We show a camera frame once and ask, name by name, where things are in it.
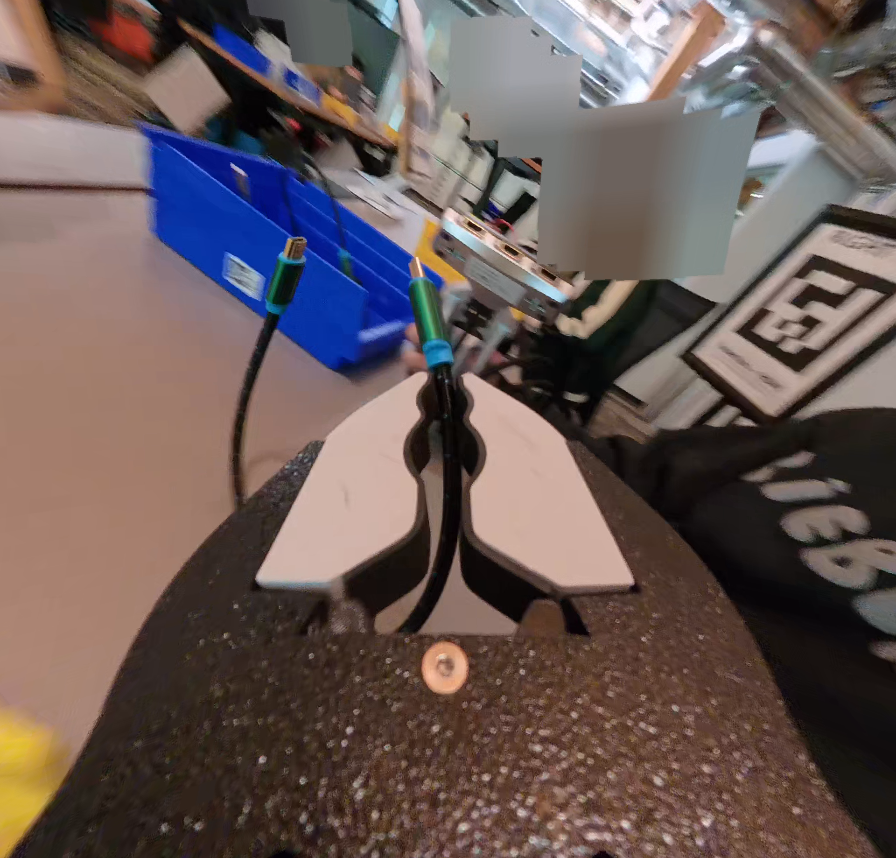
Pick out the orange object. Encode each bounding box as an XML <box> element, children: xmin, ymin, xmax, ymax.
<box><xmin>91</xmin><ymin>11</ymin><xmax>156</xmax><ymax>62</ymax></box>

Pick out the grey desk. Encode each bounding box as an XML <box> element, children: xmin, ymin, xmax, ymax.
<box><xmin>0</xmin><ymin>112</ymin><xmax>151</xmax><ymax>187</ymax></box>
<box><xmin>0</xmin><ymin>186</ymin><xmax>449</xmax><ymax>768</ymax></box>

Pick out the grey card panel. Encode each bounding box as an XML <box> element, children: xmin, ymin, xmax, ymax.
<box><xmin>143</xmin><ymin>46</ymin><xmax>232</xmax><ymax>134</ymax></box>

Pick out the white paper sheet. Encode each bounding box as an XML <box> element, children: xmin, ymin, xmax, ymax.
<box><xmin>346</xmin><ymin>179</ymin><xmax>414</xmax><ymax>219</ymax></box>

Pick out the wooden table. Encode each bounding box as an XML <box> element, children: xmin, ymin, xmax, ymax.
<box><xmin>175</xmin><ymin>18</ymin><xmax>400</xmax><ymax>150</ymax></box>

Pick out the black framed marker sign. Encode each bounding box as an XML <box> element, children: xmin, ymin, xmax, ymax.
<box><xmin>682</xmin><ymin>203</ymin><xmax>896</xmax><ymax>425</ymax></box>

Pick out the black television screen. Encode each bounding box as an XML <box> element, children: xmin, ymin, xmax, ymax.
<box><xmin>350</xmin><ymin>4</ymin><xmax>401</xmax><ymax>103</ymax></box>

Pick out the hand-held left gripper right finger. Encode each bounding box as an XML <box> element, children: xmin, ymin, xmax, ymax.
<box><xmin>458</xmin><ymin>373</ymin><xmax>637</xmax><ymax>624</ymax></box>

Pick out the large blue plastic bin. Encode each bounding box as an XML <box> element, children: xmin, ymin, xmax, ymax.
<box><xmin>138</xmin><ymin>123</ymin><xmax>445</xmax><ymax>372</ymax></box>

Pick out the person's black hoodie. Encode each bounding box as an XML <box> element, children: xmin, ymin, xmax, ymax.
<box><xmin>581</xmin><ymin>410</ymin><xmax>896</xmax><ymax>838</ymax></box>

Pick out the tilted poster board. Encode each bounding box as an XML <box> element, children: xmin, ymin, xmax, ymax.
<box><xmin>388</xmin><ymin>0</ymin><xmax>436</xmax><ymax>173</ymax></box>

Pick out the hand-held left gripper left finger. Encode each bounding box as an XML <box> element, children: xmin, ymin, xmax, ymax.
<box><xmin>255</xmin><ymin>371</ymin><xmax>431</xmax><ymax>617</ymax></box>

